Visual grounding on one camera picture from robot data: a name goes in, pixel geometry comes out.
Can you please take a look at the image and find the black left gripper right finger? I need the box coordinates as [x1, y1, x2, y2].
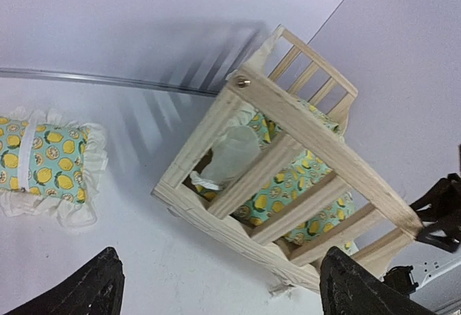
[320, 247, 434, 315]

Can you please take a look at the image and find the wooden pet bed frame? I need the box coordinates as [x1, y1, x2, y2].
[153, 26, 422, 291]

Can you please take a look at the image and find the small lemon print pillow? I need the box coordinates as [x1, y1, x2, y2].
[1, 107, 108, 229]

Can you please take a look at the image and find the lemon print bed cushion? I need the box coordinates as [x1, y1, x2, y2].
[189, 32, 357, 254]

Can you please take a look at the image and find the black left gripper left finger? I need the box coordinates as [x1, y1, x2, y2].
[8, 247, 125, 315]

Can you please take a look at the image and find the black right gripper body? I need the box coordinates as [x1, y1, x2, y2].
[410, 145, 461, 254]

